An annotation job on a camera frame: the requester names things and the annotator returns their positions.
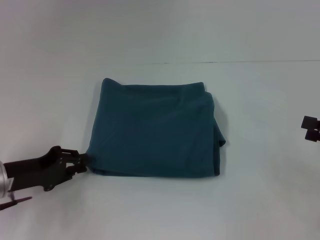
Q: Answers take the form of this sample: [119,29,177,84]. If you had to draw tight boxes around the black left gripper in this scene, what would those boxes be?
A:
[4,145,90,193]

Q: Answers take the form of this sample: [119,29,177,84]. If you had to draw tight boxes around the teal blue shirt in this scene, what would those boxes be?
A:
[84,77,228,177]

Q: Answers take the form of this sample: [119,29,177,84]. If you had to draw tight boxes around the dark left arm cable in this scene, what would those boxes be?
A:
[0,191,33,211]

